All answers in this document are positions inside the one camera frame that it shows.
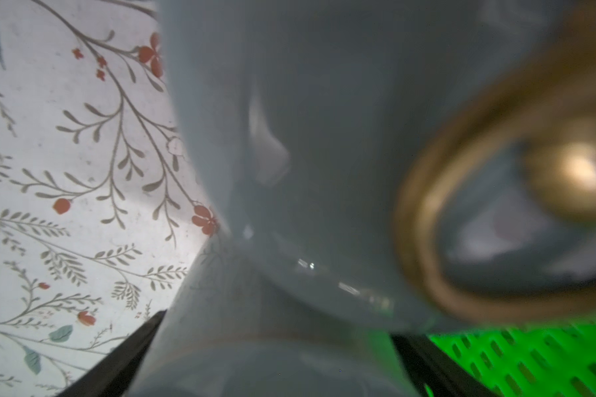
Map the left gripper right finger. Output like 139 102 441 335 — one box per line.
391 334 495 397

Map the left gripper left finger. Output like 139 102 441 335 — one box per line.
58 310 167 397

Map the green plastic perforated basket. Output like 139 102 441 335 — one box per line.
430 317 596 396

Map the blue-grey tea canister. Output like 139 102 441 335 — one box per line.
129 1 596 396

